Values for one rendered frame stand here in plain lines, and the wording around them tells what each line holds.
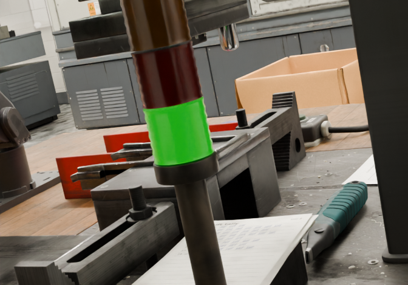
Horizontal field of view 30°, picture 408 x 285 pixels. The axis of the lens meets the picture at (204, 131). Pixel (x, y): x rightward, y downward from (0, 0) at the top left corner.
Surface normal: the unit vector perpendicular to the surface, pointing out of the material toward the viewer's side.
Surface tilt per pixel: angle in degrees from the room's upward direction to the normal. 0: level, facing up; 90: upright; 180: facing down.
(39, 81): 90
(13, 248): 0
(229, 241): 1
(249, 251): 1
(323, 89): 86
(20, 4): 90
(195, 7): 90
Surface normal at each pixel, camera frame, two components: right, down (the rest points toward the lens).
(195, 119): 0.62, -0.22
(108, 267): 0.87, -0.08
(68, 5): -0.50, 0.26
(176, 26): 0.61, 0.28
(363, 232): -0.19, -0.96
